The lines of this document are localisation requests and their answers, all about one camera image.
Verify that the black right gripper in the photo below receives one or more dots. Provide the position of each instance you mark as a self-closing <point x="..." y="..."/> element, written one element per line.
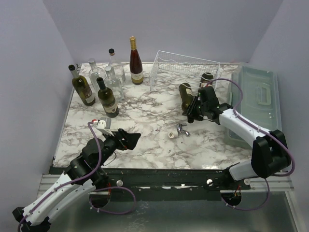
<point x="193" y="110"/>

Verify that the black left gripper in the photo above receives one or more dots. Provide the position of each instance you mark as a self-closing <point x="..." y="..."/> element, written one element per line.
<point x="132" y="138"/>

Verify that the dark bottle black neck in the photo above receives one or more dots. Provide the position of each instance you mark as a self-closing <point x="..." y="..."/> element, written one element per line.
<point x="107" y="99"/>
<point x="186" y="96"/>

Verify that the green bottle silver neck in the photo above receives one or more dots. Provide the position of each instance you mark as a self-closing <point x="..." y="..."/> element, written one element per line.
<point x="82" y="87"/>
<point x="205" y="79"/>

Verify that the clear bottle silver stopper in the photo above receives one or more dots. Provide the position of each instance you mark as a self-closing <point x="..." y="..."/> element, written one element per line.
<point x="94" y="73"/>
<point x="114" y="83"/>

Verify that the red wine bottle gold cap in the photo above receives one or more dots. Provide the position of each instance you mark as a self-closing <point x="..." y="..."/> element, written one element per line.
<point x="135" y="64"/>

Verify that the clear bottle dark cork stopper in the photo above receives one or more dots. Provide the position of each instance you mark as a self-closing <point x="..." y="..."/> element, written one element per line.
<point x="117" y="66"/>

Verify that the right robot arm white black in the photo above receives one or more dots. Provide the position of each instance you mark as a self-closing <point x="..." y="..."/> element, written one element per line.
<point x="269" y="148"/>

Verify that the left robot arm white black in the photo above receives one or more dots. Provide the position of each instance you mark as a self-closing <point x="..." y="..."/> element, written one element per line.
<point x="83" y="175"/>

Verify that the chrome faucet with white fitting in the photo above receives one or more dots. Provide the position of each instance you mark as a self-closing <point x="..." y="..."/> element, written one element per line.
<point x="179" y="131"/>

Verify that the clear plastic storage box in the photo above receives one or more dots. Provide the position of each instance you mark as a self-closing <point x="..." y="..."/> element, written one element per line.
<point x="260" y="103"/>

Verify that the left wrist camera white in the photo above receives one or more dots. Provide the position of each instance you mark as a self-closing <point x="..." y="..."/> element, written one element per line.
<point x="103" y="125"/>

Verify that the white wire wine rack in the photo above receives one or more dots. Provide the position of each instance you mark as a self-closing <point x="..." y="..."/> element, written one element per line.
<point x="170" y="70"/>

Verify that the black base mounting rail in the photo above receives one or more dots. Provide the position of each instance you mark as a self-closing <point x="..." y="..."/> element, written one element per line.
<point x="180" y="185"/>

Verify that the aluminium extrusion rail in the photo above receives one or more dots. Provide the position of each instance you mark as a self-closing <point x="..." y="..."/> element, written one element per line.
<point x="276" y="184"/>

